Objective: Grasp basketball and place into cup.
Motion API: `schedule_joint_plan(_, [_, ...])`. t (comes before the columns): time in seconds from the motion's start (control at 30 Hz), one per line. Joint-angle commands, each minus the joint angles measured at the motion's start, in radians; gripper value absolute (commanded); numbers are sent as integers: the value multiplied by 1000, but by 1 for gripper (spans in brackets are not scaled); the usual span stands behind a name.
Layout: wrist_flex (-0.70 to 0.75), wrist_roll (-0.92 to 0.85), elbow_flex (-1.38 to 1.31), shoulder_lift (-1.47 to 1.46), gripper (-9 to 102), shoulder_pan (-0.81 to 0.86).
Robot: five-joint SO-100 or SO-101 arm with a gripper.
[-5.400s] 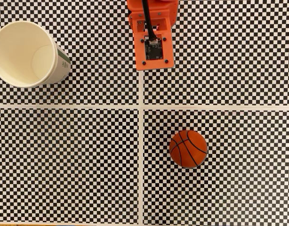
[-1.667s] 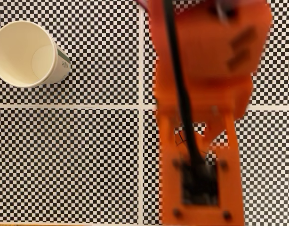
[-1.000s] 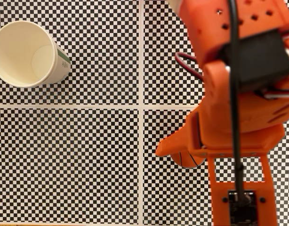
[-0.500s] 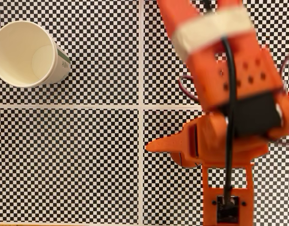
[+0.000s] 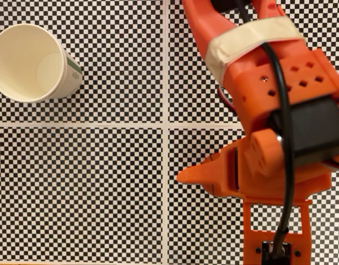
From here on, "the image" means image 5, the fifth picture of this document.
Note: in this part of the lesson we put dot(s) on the white paper cup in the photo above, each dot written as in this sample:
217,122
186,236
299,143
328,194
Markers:
23,63

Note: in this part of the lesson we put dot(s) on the checkerboard paper sheet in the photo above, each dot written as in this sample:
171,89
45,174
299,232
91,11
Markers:
186,82
117,69
75,193
200,234

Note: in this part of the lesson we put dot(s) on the beige masking tape band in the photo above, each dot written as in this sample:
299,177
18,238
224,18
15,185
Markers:
241,36

